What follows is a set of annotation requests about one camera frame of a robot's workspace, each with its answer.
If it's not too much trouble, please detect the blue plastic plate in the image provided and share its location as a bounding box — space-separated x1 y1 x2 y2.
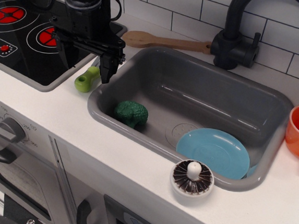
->
176 128 250 180

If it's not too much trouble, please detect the black toy stove top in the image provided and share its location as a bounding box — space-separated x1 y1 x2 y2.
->
0 0 130 100

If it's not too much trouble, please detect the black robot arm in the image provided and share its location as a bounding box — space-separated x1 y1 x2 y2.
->
51 0 126 84

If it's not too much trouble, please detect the white brown toy mushroom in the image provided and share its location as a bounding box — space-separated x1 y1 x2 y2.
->
170 159 215 200

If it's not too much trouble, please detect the grey oven knob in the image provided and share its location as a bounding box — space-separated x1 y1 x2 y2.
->
0 117 26 143

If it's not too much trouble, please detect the green handled grey spatula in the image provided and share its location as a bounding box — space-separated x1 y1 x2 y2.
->
74 66 100 93

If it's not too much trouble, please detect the green toy broccoli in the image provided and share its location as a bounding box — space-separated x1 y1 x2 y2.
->
113 101 149 128

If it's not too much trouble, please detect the wooden spoon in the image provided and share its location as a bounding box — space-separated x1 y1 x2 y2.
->
122 31 211 54

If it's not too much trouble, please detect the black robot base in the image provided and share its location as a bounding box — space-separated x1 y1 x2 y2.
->
0 193 44 224

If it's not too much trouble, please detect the black cabinet handle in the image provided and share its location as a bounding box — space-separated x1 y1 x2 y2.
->
76 199 92 224

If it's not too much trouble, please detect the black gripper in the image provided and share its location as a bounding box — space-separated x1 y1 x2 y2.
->
51 0 125 84

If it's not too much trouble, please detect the black toy faucet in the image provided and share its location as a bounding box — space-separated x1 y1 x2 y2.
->
210 0 299 70

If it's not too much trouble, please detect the grey plastic sink basin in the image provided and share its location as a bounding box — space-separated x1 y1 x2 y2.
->
87 47 293 192

